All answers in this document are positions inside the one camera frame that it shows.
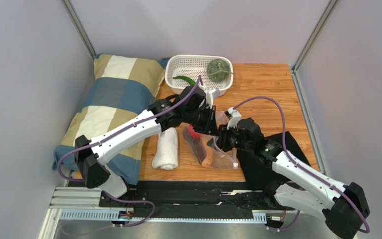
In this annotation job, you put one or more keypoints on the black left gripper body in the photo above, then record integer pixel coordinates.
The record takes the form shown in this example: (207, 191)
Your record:
(189, 116)

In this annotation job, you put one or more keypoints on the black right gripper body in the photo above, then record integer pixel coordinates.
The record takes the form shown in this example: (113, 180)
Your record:
(226, 140)

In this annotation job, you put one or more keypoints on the clear zip top bag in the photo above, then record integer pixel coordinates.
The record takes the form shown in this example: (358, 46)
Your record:
(221, 159)

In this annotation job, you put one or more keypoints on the green fake chili pepper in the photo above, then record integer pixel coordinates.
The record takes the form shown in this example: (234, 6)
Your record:
(185, 78)

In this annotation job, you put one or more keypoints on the green fake leafy vegetable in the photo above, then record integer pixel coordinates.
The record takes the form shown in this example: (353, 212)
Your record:
(218, 70)

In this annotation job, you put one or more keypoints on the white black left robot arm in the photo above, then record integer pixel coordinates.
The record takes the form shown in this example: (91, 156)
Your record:
(92, 155)

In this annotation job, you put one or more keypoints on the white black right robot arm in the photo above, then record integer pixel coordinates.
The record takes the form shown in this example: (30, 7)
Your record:
(343, 207)

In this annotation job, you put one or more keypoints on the red fake tomato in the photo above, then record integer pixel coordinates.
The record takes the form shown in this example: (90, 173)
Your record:
(193, 134)

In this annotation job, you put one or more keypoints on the dark purple fake eggplant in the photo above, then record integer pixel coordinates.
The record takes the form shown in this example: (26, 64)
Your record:
(196, 146)

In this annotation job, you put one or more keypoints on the black cloth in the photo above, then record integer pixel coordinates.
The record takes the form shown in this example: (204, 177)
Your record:
(259, 176)

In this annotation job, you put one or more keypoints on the rolled white towel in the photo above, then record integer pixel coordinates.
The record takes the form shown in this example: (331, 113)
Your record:
(166, 157)

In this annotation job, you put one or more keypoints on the white perforated plastic basket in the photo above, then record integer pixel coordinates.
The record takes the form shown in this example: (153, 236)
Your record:
(194, 66)

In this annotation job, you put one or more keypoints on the plaid blue beige pillow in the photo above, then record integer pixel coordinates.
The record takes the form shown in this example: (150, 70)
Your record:
(123, 88)

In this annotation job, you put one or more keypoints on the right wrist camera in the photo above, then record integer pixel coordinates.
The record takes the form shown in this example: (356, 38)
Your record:
(246, 128)

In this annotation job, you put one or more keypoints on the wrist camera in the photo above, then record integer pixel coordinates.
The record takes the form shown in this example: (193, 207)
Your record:
(246, 128)
(199, 99)

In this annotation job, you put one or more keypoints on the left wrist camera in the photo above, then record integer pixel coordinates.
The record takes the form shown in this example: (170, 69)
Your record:
(199, 99)

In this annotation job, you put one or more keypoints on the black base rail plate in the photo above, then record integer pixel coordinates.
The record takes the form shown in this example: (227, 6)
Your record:
(199, 200)

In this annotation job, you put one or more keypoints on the aluminium frame rail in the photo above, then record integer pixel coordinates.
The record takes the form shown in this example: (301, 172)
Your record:
(78, 212)

